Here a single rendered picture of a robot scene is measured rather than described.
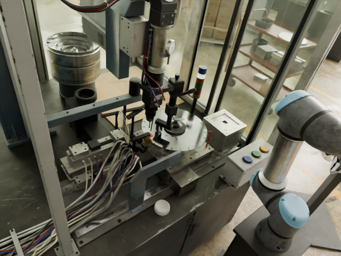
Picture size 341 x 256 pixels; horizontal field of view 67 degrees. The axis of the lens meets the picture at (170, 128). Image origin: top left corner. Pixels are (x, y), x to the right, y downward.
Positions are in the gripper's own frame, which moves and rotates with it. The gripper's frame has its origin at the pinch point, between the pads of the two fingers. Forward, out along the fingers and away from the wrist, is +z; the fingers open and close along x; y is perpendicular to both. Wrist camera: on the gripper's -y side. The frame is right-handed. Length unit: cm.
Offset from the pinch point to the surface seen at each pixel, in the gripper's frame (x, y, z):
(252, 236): -36, -34, 16
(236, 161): -8.8, -46.2, 1.3
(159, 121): -9, -86, -10
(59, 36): 39, -163, -18
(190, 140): -9, -70, -4
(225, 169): -8, -49, 10
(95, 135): -9, -118, 8
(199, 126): 3, -68, -4
